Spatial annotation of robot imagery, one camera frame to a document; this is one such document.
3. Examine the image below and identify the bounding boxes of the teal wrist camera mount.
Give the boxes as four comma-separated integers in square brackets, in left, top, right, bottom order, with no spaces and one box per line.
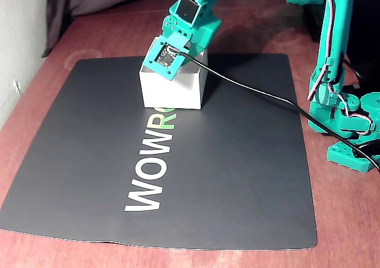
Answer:
[141,31,191,81]

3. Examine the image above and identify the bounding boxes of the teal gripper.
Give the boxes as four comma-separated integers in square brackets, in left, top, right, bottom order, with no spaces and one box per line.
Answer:
[161,2,223,67]

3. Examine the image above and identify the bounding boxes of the black printed mat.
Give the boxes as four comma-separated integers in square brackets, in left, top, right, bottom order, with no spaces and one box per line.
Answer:
[0,53,318,250]

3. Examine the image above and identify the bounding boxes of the white open cardboard box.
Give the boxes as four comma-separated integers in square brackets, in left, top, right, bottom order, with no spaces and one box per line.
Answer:
[138,36,208,111]

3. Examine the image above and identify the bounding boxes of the black camera cable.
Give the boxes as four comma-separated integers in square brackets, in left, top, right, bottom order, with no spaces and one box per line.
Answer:
[177,49,380,173]

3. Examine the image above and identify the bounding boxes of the black box-shaped object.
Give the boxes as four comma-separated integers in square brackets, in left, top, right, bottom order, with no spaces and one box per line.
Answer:
[302,5,324,43]

